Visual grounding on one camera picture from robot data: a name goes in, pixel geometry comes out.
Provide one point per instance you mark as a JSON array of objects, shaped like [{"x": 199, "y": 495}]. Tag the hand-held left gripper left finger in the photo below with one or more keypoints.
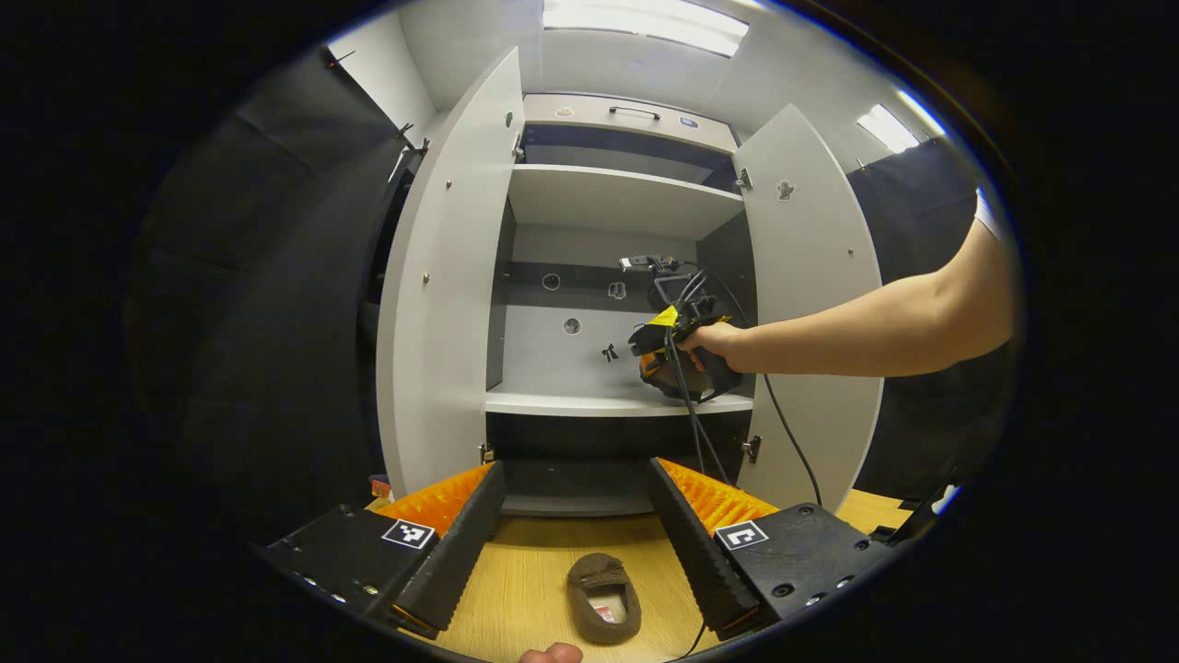
[{"x": 461, "y": 552}]

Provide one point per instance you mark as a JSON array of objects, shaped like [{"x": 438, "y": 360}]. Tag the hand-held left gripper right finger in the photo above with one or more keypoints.
[{"x": 700, "y": 552}]

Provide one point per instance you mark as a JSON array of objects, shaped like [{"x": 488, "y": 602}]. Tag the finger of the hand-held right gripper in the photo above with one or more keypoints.
[{"x": 659, "y": 373}]

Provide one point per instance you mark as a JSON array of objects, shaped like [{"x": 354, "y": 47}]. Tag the brown fuzzy shoe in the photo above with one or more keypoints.
[{"x": 603, "y": 599}]

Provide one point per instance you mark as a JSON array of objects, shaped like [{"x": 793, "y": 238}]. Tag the small red box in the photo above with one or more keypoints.
[{"x": 380, "y": 488}]

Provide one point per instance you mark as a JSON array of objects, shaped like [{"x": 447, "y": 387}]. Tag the small ceiling light panel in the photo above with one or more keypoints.
[{"x": 886, "y": 129}]

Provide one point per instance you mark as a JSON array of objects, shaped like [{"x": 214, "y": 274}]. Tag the long ceiling light panel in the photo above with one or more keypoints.
[{"x": 645, "y": 23}]

